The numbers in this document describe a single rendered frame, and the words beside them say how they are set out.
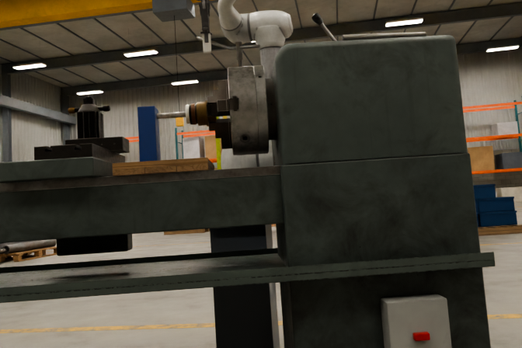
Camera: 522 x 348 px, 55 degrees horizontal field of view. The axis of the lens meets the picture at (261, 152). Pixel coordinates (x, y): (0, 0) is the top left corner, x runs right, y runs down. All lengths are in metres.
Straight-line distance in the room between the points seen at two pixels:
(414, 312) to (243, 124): 0.77
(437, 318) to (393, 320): 0.13
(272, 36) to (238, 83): 0.70
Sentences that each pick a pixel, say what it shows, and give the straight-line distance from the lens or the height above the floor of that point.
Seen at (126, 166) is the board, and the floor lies 0.89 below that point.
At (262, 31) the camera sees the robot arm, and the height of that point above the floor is 1.52.
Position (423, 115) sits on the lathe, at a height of 0.99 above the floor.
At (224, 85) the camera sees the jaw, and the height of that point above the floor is 1.18.
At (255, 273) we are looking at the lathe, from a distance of 1.47.
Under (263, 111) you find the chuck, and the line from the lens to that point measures 1.63.
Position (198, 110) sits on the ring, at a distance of 1.75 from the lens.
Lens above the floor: 0.75
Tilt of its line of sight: 6 degrees up
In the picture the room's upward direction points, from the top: 4 degrees counter-clockwise
